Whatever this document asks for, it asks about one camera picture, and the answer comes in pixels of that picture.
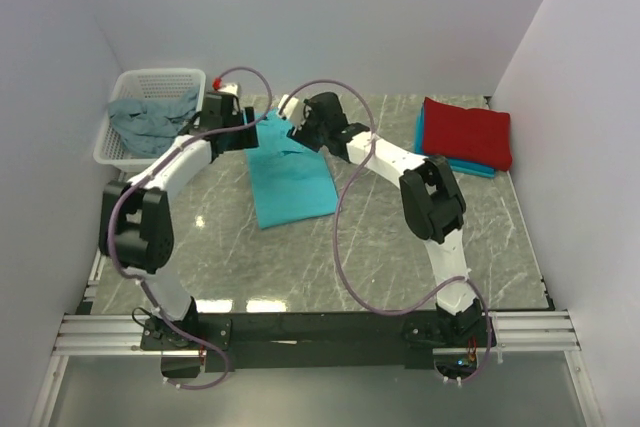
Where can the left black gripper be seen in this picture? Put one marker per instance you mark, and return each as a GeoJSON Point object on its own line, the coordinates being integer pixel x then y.
{"type": "Point", "coordinates": [247, 139]}

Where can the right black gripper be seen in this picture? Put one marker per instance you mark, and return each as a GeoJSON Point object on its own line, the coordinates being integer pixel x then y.
{"type": "Point", "coordinates": [301, 134]}

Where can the light blue t-shirt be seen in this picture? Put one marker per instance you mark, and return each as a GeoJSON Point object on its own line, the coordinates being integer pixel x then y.
{"type": "Point", "coordinates": [289, 182]}

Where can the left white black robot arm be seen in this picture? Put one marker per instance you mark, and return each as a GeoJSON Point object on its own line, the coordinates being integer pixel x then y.
{"type": "Point", "coordinates": [136, 229]}

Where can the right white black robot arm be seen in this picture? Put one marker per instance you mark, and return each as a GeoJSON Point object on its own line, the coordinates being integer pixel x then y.
{"type": "Point", "coordinates": [432, 202]}

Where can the grey-blue crumpled t-shirt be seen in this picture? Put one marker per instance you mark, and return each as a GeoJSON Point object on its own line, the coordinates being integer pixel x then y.
{"type": "Point", "coordinates": [148, 127]}

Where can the folded teal t-shirt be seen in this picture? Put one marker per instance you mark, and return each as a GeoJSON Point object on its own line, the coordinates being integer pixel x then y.
{"type": "Point", "coordinates": [457, 165]}

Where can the folded red t-shirt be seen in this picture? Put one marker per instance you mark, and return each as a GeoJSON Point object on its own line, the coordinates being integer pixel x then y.
{"type": "Point", "coordinates": [475, 135]}

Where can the black base crossbar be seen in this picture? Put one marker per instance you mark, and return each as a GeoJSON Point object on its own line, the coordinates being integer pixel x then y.
{"type": "Point", "coordinates": [337, 339]}

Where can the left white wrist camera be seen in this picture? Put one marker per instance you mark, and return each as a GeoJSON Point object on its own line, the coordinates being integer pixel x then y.
{"type": "Point", "coordinates": [228, 88]}

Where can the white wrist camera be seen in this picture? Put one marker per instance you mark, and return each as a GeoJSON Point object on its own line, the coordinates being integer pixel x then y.
{"type": "Point", "coordinates": [293, 110]}
{"type": "Point", "coordinates": [228, 88]}

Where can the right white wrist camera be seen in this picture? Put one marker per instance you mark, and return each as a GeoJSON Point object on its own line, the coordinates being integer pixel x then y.
{"type": "Point", "coordinates": [293, 110]}

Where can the aluminium rail frame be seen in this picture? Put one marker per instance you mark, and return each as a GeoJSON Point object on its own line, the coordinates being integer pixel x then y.
{"type": "Point", "coordinates": [99, 376]}

